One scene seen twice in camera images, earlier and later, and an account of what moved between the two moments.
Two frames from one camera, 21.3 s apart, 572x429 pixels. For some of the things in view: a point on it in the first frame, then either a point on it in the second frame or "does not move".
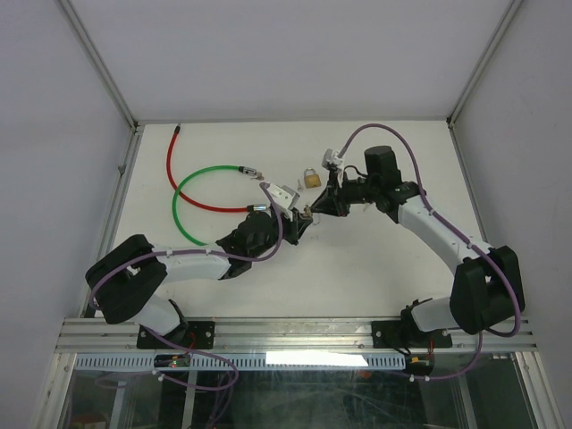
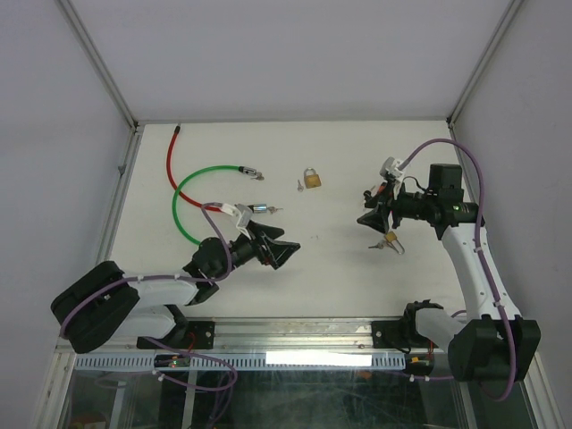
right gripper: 332,200 → 378,218
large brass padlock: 312,179 does not move
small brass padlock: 307,211 → 391,239
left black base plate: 192,334 does not move
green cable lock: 247,171 does not move
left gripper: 297,227 → 279,251
